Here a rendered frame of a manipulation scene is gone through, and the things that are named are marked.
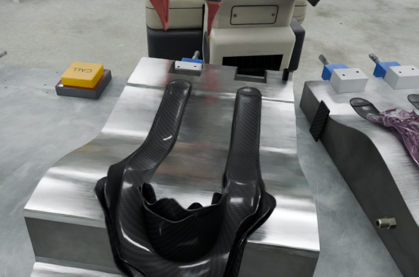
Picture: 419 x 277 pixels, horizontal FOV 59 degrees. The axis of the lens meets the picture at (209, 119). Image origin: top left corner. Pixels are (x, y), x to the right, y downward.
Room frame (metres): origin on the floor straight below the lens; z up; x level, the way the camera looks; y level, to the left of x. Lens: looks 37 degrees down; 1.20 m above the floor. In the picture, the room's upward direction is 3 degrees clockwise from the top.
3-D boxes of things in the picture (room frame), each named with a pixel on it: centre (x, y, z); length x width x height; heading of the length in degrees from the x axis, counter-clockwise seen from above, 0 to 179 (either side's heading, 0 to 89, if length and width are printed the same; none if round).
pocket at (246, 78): (0.54, -0.06, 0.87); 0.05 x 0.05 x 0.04; 84
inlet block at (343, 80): (0.62, -0.23, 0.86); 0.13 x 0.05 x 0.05; 11
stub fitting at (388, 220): (0.29, -0.22, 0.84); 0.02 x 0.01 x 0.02; 101
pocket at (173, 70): (0.55, 0.04, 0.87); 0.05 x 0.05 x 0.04; 84
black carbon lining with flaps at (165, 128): (0.33, 0.01, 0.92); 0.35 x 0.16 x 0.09; 174
